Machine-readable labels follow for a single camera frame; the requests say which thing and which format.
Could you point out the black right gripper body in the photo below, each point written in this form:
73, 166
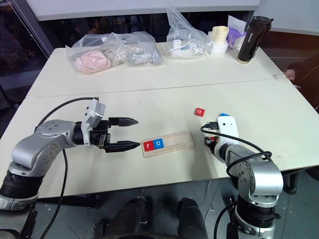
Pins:
210, 143

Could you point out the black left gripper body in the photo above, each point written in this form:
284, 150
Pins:
99, 134

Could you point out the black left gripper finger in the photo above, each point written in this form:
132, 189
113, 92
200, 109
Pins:
123, 121
122, 146

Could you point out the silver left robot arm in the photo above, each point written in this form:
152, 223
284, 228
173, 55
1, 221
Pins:
49, 132

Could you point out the person's dark sleeved forearm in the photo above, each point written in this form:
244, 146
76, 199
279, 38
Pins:
307, 74

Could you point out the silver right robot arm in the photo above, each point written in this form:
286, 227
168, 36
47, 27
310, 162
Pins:
261, 179

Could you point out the red letter block r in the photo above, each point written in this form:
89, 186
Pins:
148, 146

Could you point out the wooden letter tray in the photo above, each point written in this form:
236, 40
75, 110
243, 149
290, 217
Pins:
177, 143

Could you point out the red letter block o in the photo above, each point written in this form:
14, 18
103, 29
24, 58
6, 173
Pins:
199, 111

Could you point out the blue letter block o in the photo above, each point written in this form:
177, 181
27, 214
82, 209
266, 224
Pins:
158, 143

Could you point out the person's bare hand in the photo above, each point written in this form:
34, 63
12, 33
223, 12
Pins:
291, 74

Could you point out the plastic bag with pink plush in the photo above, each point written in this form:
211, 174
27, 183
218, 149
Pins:
92, 59

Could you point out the plastic bag with grey toy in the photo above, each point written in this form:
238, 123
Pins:
142, 54

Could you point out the dark rounded shape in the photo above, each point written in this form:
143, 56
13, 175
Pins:
135, 216
192, 219

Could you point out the black table leg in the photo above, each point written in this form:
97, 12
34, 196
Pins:
291, 183

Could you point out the small clear plastic piece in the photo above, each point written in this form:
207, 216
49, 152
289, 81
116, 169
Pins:
280, 76

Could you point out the plastic bag with white parts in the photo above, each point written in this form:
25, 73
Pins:
184, 42

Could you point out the cream cup on white base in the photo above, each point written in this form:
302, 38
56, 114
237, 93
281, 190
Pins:
219, 42

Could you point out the black thermos bottle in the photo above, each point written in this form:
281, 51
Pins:
251, 39

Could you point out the purple and white box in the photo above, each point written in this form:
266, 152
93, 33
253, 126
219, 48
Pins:
236, 35

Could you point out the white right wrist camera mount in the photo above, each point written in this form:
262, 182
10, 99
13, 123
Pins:
228, 129

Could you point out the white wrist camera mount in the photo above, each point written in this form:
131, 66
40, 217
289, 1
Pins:
96, 112
228, 129

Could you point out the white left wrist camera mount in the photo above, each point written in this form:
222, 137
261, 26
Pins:
96, 112

